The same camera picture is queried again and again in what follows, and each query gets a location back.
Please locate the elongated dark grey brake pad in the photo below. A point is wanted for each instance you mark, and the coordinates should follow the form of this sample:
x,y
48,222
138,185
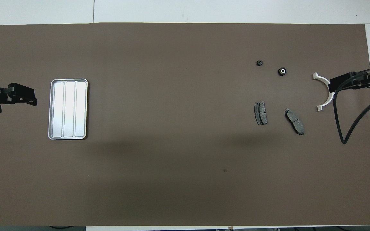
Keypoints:
x,y
294,121

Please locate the brown table mat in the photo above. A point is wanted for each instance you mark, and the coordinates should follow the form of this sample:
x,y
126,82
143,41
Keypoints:
x,y
185,144

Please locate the rectangular dark grey brake pad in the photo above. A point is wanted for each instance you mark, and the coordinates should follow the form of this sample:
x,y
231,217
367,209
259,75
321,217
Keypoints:
x,y
260,113

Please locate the black bearing gear white centre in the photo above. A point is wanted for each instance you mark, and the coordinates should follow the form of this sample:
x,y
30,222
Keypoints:
x,y
282,71

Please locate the silver metal tray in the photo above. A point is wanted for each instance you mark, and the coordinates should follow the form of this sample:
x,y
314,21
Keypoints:
x,y
67,109

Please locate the white semicircular plastic bracket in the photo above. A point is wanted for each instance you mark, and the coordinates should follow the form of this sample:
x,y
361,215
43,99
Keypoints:
x,y
323,80

